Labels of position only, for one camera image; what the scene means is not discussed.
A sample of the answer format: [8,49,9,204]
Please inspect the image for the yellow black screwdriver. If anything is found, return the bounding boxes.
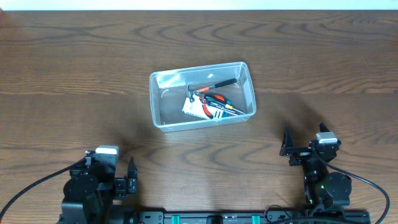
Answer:
[203,95,246,116]

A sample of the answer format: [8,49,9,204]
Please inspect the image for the small claw hammer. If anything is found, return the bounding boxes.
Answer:
[186,78,237,103]

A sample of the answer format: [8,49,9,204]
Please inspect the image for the silver combination wrench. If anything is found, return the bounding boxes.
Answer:
[200,95,244,118]

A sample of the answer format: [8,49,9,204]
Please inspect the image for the blue white screw box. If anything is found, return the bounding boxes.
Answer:
[181,96,233,119]

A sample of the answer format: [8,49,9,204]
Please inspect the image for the red handled cutting pliers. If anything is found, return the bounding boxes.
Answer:
[199,95,228,119]

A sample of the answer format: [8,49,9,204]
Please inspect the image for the clear plastic container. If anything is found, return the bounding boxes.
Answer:
[149,62,256,132]

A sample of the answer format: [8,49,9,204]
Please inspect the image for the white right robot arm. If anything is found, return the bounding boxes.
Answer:
[279,123,352,216]

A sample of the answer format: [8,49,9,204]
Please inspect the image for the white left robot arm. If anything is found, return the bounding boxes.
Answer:
[58,153,139,224]

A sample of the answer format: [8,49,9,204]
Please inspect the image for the black mounting rail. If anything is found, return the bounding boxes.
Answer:
[130,205,371,224]

